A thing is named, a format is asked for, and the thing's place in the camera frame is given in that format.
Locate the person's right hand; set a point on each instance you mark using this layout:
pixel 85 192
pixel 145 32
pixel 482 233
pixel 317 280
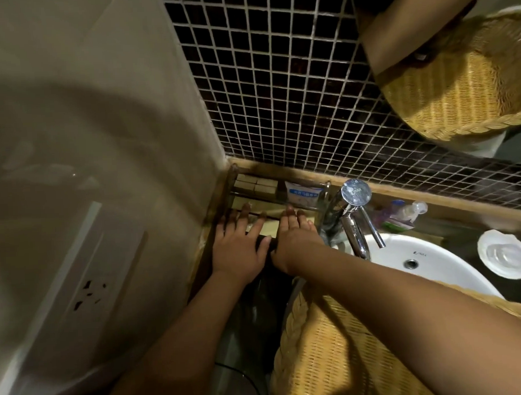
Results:
pixel 299 245

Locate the person's left hand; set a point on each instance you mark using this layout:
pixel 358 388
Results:
pixel 237 252

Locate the person's right fingers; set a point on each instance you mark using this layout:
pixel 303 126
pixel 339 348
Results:
pixel 298 223

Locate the person's left little finger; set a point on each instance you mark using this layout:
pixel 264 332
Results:
pixel 222 232

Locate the person's left middle finger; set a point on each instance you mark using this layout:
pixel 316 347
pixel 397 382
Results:
pixel 246 217

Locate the person's right forearm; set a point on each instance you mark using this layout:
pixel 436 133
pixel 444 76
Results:
pixel 399 310

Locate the person's left forearm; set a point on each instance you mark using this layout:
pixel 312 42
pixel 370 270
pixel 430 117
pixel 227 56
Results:
pixel 185 349

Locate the clear glass shelf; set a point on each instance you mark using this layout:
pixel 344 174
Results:
pixel 269 205

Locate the white packet with blue print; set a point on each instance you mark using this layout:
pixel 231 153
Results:
pixel 303 194

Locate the group of small tan boxes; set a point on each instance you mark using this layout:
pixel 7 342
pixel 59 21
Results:
pixel 255 184

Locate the chrome sink faucet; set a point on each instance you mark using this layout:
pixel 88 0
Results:
pixel 355 199

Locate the green and purple packet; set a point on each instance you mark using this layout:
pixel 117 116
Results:
pixel 384 218

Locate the clear pump bottle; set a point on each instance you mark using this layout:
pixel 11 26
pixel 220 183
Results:
pixel 410 213

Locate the wooden ledge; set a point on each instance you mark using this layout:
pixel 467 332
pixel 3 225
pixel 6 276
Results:
pixel 415 197

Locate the white ceramic sink basin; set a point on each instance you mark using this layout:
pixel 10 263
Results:
pixel 427 257

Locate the woven wicker basket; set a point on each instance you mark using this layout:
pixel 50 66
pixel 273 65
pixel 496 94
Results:
pixel 327 356

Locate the white shell-shaped soap dish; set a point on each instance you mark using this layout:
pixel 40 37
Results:
pixel 504 253

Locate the white wall socket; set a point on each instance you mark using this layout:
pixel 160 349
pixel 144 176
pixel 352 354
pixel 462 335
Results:
pixel 88 295

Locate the wall mirror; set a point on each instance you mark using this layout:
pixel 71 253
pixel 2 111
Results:
pixel 444 66

